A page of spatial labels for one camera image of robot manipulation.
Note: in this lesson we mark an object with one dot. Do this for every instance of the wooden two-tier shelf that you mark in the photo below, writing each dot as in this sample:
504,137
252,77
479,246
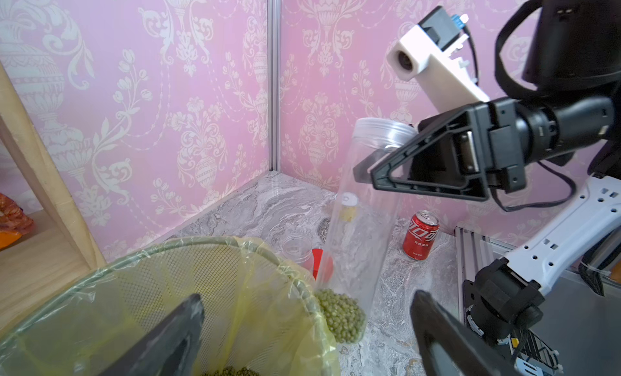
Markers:
61,249

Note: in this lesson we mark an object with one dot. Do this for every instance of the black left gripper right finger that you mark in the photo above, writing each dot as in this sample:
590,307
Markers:
449,348

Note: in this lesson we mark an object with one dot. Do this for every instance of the red cola can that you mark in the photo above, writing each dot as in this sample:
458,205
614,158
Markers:
421,234

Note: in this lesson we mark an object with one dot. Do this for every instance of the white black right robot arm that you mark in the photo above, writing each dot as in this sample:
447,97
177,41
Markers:
558,63

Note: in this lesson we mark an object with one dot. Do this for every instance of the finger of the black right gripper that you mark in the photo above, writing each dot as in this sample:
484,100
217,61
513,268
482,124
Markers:
362,170

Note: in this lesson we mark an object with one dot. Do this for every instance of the aluminium mounting rail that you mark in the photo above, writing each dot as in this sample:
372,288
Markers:
506,293

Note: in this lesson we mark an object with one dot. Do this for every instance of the orange snack bag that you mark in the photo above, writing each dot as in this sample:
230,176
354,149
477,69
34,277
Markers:
15,223

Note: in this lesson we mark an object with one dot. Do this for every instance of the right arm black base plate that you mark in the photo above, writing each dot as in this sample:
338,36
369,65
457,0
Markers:
503,337

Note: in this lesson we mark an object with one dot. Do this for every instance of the yellow can white lid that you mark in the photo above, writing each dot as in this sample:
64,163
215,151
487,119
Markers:
349,203

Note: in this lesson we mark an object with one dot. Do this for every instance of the clear jar of mung beans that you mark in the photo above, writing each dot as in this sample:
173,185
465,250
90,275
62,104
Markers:
299,249

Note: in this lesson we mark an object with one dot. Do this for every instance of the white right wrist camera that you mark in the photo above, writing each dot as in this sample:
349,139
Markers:
425,54

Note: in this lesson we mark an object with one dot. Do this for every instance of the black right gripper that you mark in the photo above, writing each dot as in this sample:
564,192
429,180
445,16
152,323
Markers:
462,153

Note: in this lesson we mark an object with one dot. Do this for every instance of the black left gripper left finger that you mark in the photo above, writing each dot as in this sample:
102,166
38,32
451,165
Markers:
170,348

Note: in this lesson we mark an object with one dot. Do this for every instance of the mesh trash bin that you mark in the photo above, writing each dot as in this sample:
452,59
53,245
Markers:
145,303

